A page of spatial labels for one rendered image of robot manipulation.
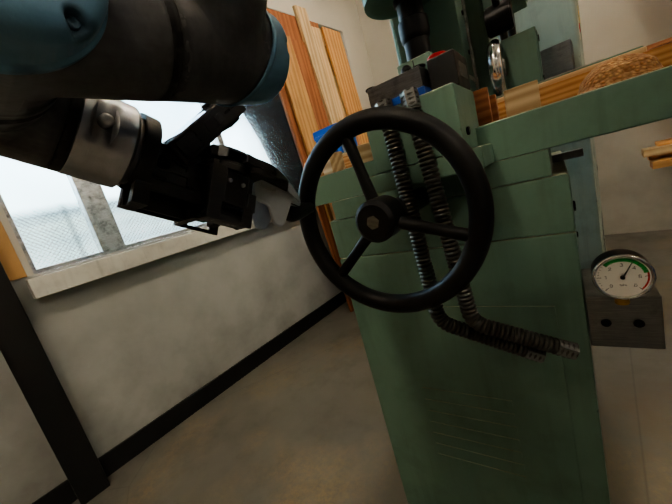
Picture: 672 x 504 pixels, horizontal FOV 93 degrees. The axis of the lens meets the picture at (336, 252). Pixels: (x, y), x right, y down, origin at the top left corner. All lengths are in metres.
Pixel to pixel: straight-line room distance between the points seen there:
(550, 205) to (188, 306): 1.58
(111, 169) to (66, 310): 1.35
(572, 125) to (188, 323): 1.66
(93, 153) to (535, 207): 0.56
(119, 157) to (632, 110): 0.58
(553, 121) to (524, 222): 0.15
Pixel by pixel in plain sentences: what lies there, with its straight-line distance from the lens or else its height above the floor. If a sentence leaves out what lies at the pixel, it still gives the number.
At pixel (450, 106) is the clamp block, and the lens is 0.50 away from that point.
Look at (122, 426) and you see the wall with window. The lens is 1.79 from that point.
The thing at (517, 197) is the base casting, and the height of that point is 0.78.
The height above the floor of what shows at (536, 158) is 0.83.
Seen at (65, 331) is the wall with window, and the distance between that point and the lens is 1.66.
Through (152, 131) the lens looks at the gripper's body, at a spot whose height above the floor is 0.95.
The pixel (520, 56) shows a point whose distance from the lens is 0.91.
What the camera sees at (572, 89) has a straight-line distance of 0.73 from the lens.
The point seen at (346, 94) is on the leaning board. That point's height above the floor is 1.55.
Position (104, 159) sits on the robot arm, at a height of 0.94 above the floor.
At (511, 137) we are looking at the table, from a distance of 0.58.
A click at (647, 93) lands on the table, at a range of 0.58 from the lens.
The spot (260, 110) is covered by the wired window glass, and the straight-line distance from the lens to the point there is 2.38.
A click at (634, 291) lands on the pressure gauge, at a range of 0.56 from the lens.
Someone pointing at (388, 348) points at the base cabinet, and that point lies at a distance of 0.78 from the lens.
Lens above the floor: 0.87
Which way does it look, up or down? 11 degrees down
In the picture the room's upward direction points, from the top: 16 degrees counter-clockwise
